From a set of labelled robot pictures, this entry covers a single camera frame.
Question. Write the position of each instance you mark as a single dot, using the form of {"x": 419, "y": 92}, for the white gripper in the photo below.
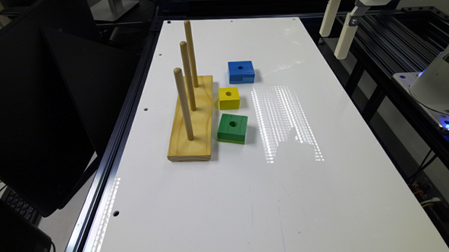
{"x": 350, "y": 25}

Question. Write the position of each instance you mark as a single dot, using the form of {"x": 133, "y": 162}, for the green wooden block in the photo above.
{"x": 232, "y": 128}

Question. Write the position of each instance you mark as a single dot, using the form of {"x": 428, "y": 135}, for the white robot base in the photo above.
{"x": 430, "y": 89}

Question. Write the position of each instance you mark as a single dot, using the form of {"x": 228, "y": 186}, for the blue wooden block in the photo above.
{"x": 241, "y": 72}

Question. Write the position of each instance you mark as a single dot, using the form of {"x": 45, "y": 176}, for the yellow wooden block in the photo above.
{"x": 228, "y": 98}

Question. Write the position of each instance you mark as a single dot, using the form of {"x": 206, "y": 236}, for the rear wooden peg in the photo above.
{"x": 191, "y": 53}

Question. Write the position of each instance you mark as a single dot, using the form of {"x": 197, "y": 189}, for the wooden peg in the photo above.
{"x": 188, "y": 76}
{"x": 181, "y": 89}
{"x": 191, "y": 53}

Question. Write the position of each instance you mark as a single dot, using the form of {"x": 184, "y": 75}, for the middle wooden peg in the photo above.
{"x": 188, "y": 76}

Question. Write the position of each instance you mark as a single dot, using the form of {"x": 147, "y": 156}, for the front wooden peg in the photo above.
{"x": 181, "y": 89}

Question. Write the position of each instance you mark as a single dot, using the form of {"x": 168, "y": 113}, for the wooden peg board base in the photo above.
{"x": 199, "y": 149}

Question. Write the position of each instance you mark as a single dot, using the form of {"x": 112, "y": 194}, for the silver monitor stand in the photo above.
{"x": 112, "y": 10}

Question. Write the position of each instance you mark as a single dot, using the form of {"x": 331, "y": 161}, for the black monitor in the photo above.
{"x": 61, "y": 91}

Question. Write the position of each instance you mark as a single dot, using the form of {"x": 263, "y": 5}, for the black keyboard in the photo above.
{"x": 21, "y": 206}

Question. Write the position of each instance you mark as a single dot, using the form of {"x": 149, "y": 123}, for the black aluminium frame rails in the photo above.
{"x": 394, "y": 42}

